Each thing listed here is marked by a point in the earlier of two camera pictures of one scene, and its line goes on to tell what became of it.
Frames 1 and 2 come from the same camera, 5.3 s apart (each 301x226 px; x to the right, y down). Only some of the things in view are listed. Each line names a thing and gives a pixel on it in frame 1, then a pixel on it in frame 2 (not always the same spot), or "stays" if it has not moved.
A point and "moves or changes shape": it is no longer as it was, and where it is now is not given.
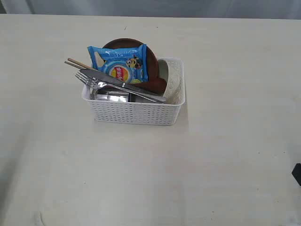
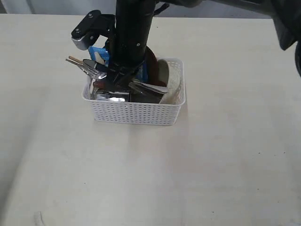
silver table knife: x=103 y=77 -> x=135 y=84
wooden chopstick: x=75 y=65 moves or changes shape
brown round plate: x=154 y=80 stays
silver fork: x=93 y=84 -> x=94 y=73
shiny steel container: x=114 y=96 stays
